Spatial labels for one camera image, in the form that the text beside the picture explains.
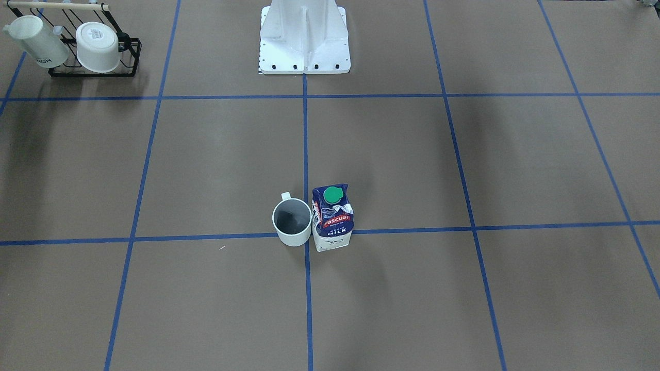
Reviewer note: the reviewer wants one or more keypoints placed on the white mug with handle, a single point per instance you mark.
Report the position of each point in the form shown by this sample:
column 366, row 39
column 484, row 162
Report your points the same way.
column 292, row 220

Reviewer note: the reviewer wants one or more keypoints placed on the white cup in rack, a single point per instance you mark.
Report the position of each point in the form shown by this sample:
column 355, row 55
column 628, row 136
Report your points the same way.
column 97, row 47

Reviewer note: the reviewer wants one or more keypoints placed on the black wire cup rack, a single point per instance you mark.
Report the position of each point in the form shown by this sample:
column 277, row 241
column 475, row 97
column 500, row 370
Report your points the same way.
column 73, row 39

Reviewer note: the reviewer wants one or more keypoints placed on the white mug in rack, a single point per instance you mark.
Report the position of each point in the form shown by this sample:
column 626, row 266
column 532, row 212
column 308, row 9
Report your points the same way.
column 39, row 41

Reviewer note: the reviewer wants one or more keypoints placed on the blue white milk carton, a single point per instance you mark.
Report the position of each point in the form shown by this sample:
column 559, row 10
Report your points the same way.
column 333, row 217

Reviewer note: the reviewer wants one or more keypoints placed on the white camera pillar base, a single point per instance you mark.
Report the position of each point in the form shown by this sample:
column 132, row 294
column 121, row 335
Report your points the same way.
column 304, row 37

